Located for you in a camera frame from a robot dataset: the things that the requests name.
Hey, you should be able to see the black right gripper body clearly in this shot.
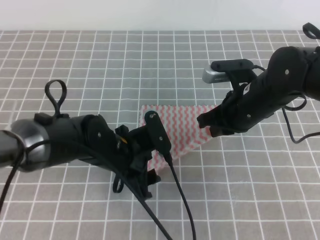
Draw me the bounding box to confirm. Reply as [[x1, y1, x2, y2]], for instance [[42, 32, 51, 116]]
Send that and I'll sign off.
[[220, 46, 310, 134]]

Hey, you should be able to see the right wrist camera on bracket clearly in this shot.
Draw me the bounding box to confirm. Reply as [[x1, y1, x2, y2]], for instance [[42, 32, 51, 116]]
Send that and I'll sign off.
[[202, 59, 257, 90]]

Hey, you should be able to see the pink white wavy striped towel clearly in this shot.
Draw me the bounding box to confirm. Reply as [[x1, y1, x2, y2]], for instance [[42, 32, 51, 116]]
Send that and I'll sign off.
[[139, 105, 216, 161]]

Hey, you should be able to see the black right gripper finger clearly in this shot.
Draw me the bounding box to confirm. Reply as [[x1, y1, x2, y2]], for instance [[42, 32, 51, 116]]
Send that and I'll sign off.
[[196, 106, 222, 128], [209, 125, 233, 137]]

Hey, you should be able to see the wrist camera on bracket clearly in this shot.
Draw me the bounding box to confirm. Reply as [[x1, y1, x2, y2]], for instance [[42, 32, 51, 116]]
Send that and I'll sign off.
[[202, 59, 257, 90], [129, 110, 172, 156]]

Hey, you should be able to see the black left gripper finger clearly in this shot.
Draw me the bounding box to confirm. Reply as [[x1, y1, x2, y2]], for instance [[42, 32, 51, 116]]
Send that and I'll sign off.
[[146, 169, 161, 186], [126, 172, 152, 200]]

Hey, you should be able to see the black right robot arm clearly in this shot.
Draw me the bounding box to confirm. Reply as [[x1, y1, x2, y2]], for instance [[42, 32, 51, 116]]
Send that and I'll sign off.
[[197, 46, 320, 137]]

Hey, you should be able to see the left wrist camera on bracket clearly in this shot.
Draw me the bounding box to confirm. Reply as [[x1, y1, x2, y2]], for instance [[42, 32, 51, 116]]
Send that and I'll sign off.
[[129, 110, 172, 156]]

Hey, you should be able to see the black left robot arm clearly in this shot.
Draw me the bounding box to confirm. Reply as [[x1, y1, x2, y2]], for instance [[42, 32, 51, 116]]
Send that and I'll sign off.
[[0, 114, 161, 200]]

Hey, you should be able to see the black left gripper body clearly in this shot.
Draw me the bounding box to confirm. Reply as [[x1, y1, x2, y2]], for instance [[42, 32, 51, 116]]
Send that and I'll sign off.
[[82, 114, 152, 178]]

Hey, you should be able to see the black left camera cable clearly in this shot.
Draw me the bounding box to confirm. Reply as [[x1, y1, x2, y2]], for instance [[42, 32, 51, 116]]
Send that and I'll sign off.
[[0, 139, 197, 240]]

